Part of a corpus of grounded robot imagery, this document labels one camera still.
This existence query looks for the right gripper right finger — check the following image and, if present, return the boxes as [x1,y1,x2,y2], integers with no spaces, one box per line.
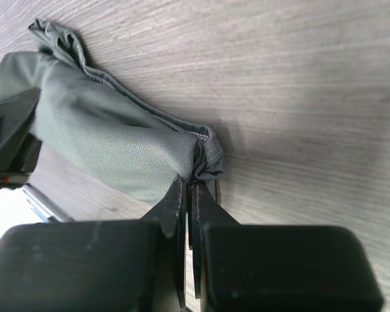
[188,183,384,311]

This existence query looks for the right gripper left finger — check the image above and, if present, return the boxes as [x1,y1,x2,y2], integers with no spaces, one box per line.
[0,179,186,311]

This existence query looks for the grey t shirt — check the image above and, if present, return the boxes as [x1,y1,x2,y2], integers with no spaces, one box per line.
[0,19,225,203]

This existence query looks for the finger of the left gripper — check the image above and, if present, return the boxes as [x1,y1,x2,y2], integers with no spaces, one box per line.
[0,88,42,190]

